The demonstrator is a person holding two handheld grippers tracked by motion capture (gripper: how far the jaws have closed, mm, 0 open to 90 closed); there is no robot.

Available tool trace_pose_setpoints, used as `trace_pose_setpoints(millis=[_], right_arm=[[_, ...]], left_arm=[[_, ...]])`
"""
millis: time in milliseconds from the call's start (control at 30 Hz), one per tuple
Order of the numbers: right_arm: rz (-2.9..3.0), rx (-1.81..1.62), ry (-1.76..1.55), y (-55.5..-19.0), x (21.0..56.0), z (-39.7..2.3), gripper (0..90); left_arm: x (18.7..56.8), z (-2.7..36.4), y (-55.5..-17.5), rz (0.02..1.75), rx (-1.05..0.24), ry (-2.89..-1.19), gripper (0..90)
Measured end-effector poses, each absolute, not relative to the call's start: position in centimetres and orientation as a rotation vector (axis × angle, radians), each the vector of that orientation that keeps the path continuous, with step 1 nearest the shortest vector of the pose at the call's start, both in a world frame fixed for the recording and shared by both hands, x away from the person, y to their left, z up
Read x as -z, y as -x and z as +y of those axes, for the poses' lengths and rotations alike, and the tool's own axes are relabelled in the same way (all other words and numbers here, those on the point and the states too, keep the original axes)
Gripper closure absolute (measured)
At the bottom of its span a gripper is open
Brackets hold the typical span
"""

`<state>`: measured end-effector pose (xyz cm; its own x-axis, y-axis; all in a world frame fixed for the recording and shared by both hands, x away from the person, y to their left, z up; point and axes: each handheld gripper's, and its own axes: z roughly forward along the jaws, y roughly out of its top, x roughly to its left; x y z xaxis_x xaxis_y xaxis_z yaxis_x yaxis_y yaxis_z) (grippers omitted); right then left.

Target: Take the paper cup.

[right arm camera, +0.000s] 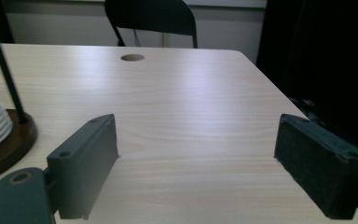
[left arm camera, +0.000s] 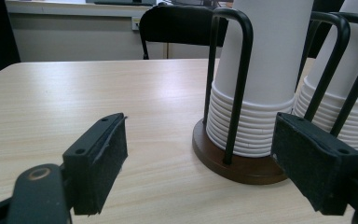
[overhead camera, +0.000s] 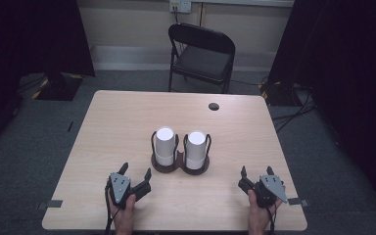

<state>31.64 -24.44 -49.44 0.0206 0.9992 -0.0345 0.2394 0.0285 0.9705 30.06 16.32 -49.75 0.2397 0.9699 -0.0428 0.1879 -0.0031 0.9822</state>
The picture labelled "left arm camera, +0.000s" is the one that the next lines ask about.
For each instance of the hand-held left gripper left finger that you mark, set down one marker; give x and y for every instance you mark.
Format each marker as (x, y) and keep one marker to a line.
(99, 161)

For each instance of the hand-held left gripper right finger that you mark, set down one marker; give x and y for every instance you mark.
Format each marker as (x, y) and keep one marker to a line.
(310, 161)

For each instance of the stack of white paper cups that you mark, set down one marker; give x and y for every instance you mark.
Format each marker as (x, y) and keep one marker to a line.
(351, 68)
(270, 46)

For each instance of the black folding chair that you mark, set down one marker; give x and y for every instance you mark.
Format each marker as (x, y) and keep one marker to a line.
(174, 25)

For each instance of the white wall outlet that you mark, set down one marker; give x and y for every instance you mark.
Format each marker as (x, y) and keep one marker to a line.
(136, 23)

